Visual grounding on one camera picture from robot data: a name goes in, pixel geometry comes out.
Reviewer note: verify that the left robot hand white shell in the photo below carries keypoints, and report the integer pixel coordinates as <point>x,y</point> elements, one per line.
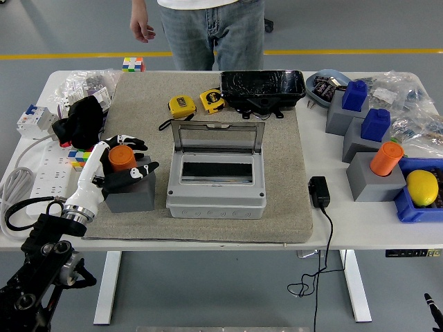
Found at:
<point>88,173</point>

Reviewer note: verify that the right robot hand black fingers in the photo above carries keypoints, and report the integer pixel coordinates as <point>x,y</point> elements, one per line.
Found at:
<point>431,304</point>

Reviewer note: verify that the person's right hand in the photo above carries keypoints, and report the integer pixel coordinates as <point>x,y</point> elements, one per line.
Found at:
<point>140,29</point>

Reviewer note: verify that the orange cylinder battery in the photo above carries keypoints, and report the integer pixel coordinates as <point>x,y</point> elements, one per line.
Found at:
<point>121,159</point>
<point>386,159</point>

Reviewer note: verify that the grey plastic electrical box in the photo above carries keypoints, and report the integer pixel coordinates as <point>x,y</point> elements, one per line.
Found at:
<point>214,204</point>

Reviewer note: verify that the smoky transparent box lid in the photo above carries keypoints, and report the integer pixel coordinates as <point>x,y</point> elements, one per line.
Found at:
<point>214,138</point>

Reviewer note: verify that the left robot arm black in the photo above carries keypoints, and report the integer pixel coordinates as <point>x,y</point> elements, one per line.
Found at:
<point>52,224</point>

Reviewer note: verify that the person's right forearm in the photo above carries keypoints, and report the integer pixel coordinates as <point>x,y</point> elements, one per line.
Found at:
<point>138,8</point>

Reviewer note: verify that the blue square battery block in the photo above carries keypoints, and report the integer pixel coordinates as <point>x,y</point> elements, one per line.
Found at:
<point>354,97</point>
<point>375,124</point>

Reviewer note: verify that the colourful puzzle cube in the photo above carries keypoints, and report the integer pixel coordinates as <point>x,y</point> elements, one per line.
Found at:
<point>79,157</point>
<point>133,64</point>

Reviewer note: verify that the white power strip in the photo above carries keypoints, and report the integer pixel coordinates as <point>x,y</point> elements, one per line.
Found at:
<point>48,176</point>

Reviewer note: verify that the grey block with round hole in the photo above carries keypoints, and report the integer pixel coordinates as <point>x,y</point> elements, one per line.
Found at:
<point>367,183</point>
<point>138,197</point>

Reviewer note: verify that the black table control panel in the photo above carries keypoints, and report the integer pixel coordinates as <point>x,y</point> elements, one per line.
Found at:
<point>401,253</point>

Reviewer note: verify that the person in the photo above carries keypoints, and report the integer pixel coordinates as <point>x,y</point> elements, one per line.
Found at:
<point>207,34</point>

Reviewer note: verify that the grey-brown mat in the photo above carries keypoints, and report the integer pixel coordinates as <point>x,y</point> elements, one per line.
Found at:
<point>138,103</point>

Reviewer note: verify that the clear bag of parts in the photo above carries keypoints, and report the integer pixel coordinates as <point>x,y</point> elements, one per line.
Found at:
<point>86,81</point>
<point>398,83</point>
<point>422,128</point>

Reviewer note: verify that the white table leg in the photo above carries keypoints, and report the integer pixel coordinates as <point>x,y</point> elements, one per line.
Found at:
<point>109,287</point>
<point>356,287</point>

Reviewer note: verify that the white circuit breaker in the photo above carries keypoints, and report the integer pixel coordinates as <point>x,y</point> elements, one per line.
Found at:
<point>33,119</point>

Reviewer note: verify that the blue plastic bin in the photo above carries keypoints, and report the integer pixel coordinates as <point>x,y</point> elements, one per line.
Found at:
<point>405,211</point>

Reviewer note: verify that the yellow lemon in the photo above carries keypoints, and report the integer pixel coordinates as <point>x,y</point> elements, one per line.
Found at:
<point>422,186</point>

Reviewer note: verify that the black plastic tray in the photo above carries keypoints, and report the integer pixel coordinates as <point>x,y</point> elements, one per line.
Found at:
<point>263,86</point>

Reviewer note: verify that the black power adapter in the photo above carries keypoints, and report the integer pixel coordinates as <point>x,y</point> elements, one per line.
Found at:
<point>319,192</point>

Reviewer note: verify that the grey block with square hole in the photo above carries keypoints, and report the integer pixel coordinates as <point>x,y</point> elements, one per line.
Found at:
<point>353,141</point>
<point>337,117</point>

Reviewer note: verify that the small metal screws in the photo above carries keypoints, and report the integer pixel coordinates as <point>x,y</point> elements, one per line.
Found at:
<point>310,104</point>

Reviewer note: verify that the light blue dish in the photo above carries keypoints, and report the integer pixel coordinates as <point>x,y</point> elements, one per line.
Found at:
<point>328,73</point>

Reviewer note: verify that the silver metal clip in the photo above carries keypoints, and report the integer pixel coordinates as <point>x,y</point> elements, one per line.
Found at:
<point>337,83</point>

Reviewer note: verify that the silver bracket under table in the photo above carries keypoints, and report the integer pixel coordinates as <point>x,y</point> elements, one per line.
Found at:
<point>306,253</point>

